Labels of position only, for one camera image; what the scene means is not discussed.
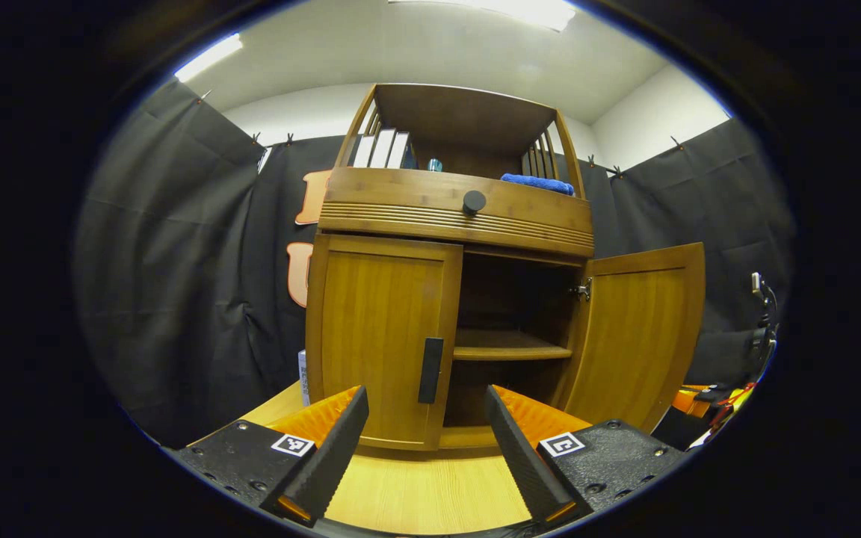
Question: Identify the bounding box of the blue folded towel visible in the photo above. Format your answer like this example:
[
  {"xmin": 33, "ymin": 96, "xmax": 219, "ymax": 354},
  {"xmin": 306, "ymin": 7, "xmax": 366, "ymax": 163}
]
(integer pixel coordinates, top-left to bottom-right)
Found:
[{"xmin": 501, "ymin": 173, "xmax": 575, "ymax": 197}]

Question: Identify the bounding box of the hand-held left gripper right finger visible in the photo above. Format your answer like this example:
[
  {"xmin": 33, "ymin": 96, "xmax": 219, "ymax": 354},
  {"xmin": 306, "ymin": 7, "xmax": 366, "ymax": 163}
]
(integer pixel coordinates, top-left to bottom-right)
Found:
[{"xmin": 484, "ymin": 385, "xmax": 690, "ymax": 528}]

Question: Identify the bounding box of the wooden shoe cabinet door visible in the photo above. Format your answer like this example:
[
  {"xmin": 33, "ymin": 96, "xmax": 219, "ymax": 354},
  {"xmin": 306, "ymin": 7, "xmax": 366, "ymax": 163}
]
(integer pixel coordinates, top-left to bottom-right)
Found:
[
  {"xmin": 306, "ymin": 233, "xmax": 464, "ymax": 451},
  {"xmin": 561, "ymin": 242, "xmax": 706, "ymax": 434}
]

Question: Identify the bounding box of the wooden double-door shoe cabinet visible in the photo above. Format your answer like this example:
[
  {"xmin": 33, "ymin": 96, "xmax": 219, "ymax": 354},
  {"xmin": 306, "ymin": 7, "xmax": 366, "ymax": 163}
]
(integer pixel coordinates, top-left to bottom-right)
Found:
[{"xmin": 303, "ymin": 84, "xmax": 706, "ymax": 451}]

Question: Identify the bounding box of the wooden inner cabinet shelf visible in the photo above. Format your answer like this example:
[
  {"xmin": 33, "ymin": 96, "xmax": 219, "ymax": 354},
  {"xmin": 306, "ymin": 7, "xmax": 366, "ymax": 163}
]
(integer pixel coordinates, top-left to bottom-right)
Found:
[{"xmin": 453, "ymin": 329, "xmax": 573, "ymax": 362}]

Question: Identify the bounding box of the wide ceiling light panel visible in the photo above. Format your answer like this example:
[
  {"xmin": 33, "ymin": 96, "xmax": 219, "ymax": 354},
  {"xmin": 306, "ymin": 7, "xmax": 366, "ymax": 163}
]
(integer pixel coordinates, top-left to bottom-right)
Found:
[{"xmin": 389, "ymin": 0, "xmax": 577, "ymax": 32}]

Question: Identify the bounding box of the black backdrop cloth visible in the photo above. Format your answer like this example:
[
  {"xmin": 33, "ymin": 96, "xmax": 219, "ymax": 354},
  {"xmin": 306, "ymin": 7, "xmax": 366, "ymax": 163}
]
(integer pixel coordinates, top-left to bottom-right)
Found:
[{"xmin": 75, "ymin": 78, "xmax": 797, "ymax": 449}]

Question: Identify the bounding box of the long ceiling light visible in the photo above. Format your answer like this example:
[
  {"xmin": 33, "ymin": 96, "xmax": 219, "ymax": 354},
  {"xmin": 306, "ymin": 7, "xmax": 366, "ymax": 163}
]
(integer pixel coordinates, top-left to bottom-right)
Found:
[{"xmin": 174, "ymin": 33, "xmax": 243, "ymax": 83}]

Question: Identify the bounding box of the wooden cabinet drawer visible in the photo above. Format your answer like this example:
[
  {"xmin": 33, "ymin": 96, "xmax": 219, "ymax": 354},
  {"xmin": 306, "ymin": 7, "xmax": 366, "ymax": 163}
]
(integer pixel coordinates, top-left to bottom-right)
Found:
[{"xmin": 318, "ymin": 167, "xmax": 594, "ymax": 259}]

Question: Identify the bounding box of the black door handle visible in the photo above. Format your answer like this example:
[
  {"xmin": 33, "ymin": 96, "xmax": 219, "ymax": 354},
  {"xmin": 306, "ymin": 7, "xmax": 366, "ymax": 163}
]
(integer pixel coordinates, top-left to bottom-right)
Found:
[{"xmin": 418, "ymin": 338, "xmax": 445, "ymax": 404}]

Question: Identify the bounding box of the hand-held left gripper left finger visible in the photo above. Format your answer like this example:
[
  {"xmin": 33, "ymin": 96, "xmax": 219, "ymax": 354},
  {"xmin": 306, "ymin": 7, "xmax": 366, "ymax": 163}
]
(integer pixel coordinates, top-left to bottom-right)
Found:
[{"xmin": 169, "ymin": 385, "xmax": 370, "ymax": 528}]

